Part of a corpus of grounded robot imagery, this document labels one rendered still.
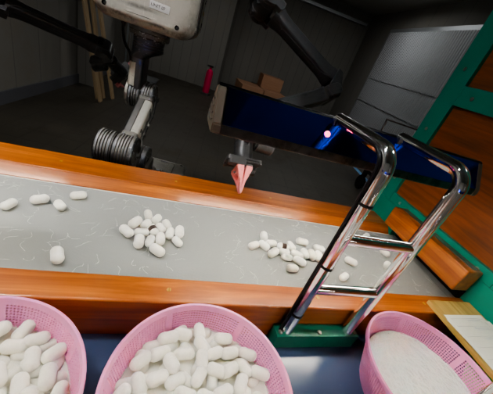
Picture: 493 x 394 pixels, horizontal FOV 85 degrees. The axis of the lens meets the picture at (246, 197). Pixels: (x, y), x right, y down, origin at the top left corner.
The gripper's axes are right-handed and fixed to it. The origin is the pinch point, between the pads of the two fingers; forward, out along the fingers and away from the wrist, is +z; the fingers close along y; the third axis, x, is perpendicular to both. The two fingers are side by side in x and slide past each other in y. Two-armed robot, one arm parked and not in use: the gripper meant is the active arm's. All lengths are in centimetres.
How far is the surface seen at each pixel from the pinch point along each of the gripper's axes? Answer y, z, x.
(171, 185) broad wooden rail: -18.4, -0.5, 7.8
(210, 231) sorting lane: -7.3, 12.9, -0.3
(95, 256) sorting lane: -30.9, 22.5, -8.5
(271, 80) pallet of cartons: 177, -445, 405
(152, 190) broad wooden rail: -23.5, 2.3, 6.7
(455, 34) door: 332, -338, 107
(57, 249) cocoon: -36.8, 22.3, -11.0
